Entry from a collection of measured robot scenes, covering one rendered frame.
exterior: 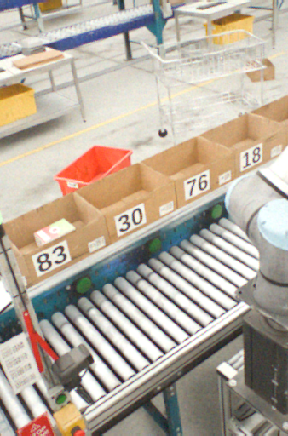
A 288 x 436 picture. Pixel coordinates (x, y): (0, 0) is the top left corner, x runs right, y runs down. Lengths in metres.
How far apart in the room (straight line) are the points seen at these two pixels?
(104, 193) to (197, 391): 1.14
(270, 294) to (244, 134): 1.72
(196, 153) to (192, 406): 1.34
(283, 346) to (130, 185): 1.34
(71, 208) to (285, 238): 1.35
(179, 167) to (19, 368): 1.58
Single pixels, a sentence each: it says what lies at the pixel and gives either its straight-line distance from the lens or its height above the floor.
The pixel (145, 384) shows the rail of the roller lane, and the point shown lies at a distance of 1.86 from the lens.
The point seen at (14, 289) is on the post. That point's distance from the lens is 1.31.
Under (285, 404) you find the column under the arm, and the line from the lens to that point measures 1.68.
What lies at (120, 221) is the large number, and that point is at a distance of 2.19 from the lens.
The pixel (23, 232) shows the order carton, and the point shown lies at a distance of 2.32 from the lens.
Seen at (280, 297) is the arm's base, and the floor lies 1.24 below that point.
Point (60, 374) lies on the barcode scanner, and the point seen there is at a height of 1.08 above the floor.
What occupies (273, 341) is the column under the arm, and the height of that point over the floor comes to 1.07.
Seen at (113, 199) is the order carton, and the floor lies 0.91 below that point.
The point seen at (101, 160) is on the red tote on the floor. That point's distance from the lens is 4.65.
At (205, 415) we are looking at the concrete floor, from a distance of 2.63.
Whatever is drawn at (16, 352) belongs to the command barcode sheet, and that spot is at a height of 1.19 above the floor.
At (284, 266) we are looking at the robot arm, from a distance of 1.32.
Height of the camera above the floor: 2.20
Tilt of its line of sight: 34 degrees down
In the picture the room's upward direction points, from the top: 9 degrees counter-clockwise
